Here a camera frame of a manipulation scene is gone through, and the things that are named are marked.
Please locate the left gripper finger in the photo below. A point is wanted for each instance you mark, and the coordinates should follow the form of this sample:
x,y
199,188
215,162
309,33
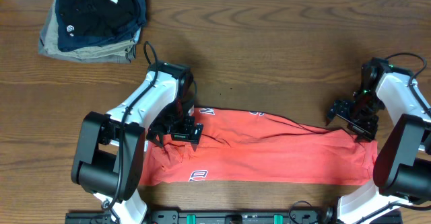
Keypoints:
x,y
194,146
156,137

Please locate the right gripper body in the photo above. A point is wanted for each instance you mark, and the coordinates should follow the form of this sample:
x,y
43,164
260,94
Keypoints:
x,y
364,120

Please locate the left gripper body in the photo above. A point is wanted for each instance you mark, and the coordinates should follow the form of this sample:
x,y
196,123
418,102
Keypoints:
x,y
173,121

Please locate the red t-shirt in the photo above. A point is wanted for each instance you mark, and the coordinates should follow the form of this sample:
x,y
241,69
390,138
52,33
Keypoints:
x,y
254,146

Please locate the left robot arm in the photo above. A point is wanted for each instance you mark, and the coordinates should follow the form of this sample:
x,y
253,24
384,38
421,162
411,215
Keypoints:
x,y
109,158

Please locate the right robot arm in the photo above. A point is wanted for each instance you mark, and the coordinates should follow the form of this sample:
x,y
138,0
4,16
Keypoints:
x,y
400,179

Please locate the beige folded shirt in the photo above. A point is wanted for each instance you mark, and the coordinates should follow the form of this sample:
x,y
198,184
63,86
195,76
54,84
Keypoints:
x,y
49,42

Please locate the navy folded shirt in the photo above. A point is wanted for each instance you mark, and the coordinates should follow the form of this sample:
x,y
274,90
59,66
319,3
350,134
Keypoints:
x,y
68,43

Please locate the black folded shirt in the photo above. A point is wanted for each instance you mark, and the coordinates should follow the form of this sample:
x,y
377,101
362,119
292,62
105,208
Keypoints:
x,y
101,18

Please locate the grey folded shirt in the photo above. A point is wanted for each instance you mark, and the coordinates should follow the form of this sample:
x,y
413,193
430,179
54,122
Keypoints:
x,y
108,59

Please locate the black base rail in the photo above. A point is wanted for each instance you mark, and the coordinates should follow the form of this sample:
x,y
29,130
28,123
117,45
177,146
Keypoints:
x,y
175,217

